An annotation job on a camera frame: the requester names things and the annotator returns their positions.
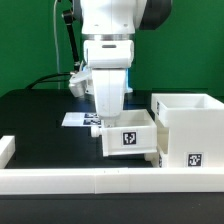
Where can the white marker sheet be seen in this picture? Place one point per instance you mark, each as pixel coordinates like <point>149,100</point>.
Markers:
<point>81,119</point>

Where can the white drawer cabinet frame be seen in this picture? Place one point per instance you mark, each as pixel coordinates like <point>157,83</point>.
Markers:
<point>190,129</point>

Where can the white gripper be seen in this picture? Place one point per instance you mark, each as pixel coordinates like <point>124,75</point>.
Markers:
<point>108,62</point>

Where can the white L-shaped boundary rail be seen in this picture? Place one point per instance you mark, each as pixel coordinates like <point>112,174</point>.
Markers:
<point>115,180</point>

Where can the white left rail piece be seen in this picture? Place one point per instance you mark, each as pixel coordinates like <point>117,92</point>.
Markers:
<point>7,149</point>

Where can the white small drawer box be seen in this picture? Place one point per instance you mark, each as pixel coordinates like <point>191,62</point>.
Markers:
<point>133,133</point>

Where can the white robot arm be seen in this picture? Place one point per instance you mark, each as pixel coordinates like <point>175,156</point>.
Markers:
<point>108,27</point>

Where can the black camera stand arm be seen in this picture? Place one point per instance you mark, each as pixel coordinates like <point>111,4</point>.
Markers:
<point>69,16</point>

